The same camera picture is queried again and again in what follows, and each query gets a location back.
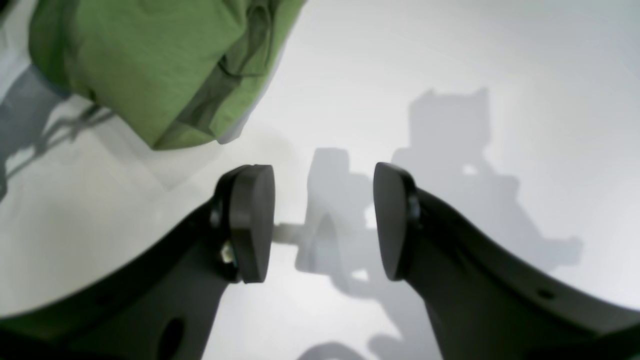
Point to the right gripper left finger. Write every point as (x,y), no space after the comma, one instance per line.
(162,305)

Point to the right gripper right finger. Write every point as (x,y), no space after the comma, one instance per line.
(483,302)

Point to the green T-shirt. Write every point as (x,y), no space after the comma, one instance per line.
(180,73)

